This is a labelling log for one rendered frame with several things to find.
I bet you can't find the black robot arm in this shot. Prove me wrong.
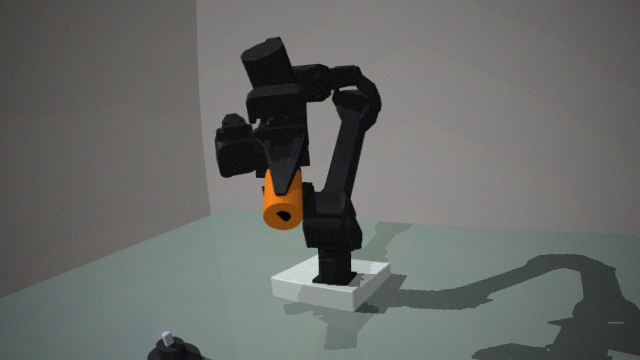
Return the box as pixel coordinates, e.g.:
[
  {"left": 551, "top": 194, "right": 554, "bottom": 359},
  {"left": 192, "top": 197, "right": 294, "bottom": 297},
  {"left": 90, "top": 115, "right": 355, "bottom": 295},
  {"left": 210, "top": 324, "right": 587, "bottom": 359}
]
[{"left": 215, "top": 37, "right": 382, "bottom": 285}]

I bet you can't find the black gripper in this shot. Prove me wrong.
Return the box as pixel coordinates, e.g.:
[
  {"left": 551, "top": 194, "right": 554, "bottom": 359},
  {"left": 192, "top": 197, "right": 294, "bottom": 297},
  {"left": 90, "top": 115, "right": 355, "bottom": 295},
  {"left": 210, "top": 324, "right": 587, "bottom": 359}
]
[{"left": 245, "top": 83, "right": 317, "bottom": 220}]

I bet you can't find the orange knob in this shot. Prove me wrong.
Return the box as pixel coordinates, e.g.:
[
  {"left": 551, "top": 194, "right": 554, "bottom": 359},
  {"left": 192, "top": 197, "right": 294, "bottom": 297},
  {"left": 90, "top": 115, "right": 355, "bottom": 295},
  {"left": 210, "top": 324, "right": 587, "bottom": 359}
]
[{"left": 263, "top": 169, "right": 303, "bottom": 230}]

